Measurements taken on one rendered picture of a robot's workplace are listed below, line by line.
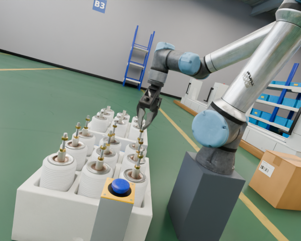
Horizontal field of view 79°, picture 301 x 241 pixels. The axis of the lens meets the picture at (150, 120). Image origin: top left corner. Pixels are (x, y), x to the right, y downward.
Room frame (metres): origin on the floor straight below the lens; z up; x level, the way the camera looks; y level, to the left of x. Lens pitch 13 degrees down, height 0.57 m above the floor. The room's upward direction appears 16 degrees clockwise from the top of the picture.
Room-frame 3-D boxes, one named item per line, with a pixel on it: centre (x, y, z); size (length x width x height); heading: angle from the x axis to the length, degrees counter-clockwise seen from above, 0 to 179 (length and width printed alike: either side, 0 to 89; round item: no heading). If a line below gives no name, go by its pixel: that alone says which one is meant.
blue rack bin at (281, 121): (5.17, -3.69, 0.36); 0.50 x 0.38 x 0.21; 103
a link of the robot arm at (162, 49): (0.78, 0.02, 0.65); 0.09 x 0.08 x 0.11; 52
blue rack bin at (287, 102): (5.18, -3.68, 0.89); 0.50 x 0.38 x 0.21; 105
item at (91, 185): (0.52, 0.12, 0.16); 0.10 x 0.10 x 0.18
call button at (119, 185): (0.36, 0.02, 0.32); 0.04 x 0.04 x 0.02
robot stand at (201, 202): (0.70, -0.30, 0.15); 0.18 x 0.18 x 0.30; 13
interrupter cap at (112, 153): (0.64, 0.13, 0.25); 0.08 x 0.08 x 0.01
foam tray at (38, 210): (0.64, 0.13, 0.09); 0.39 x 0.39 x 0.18; 6
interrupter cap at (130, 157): (0.65, 0.01, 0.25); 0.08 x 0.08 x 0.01
